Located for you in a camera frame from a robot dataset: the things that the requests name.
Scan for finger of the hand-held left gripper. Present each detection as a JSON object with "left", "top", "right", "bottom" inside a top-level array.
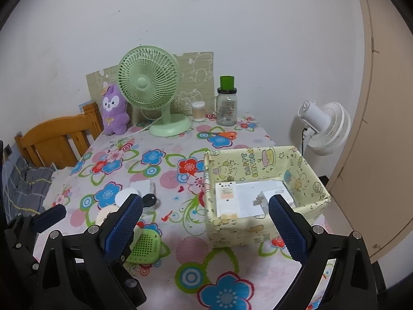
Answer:
[{"left": 5, "top": 204, "right": 67, "bottom": 250}]

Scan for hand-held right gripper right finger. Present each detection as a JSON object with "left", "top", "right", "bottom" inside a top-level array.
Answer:
[{"left": 268, "top": 194, "right": 381, "bottom": 310}]

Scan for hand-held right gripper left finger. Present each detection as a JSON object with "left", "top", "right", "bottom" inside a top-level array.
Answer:
[{"left": 34, "top": 193, "right": 147, "bottom": 310}]

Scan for cream round disc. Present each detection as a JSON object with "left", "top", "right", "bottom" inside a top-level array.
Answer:
[{"left": 96, "top": 204, "right": 120, "bottom": 225}]

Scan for white round disc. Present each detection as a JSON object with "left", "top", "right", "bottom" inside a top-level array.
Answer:
[{"left": 115, "top": 187, "right": 142, "bottom": 209}]

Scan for green panda case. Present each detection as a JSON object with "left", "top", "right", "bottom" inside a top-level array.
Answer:
[{"left": 124, "top": 228, "right": 162, "bottom": 264}]

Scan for yellow cartoon print box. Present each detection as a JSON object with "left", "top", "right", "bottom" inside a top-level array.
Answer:
[{"left": 203, "top": 146, "right": 332, "bottom": 249}]

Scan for white power adapter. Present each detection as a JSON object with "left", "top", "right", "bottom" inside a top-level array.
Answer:
[{"left": 253, "top": 189, "right": 296, "bottom": 217}]

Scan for grey plaid blanket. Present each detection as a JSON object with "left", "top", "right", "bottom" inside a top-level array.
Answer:
[{"left": 0, "top": 155, "right": 55, "bottom": 220}]

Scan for clear box with white lid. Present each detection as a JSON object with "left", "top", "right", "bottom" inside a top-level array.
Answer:
[{"left": 129, "top": 181, "right": 155, "bottom": 198}]

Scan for white device with orange label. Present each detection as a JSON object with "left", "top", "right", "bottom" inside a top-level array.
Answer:
[{"left": 215, "top": 182, "right": 239, "bottom": 219}]

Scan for white standing fan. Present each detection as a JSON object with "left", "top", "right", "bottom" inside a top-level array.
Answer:
[{"left": 297, "top": 101, "right": 352, "bottom": 156}]

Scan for purple plush toy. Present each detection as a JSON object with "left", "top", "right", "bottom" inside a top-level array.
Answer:
[{"left": 101, "top": 84, "right": 130, "bottom": 135}]

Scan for glass jar with green lid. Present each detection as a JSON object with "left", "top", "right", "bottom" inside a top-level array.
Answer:
[{"left": 216, "top": 76, "right": 239, "bottom": 126}]

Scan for clear cotton swab container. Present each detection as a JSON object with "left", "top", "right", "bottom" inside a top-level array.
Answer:
[{"left": 192, "top": 101, "right": 206, "bottom": 122}]

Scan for green desk fan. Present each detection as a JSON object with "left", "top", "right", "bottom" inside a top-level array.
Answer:
[{"left": 117, "top": 46, "right": 192, "bottom": 137}]

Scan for beige wardrobe door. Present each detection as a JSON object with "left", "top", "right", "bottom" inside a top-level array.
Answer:
[{"left": 318, "top": 0, "right": 413, "bottom": 262}]

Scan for beige patterned board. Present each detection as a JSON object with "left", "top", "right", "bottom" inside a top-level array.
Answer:
[{"left": 85, "top": 52, "right": 215, "bottom": 126}]

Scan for white fan cable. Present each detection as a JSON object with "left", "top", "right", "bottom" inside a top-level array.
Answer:
[{"left": 127, "top": 119, "right": 158, "bottom": 135}]

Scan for orange handled scissors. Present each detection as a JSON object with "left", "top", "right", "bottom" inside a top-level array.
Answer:
[{"left": 197, "top": 130, "right": 237, "bottom": 139}]

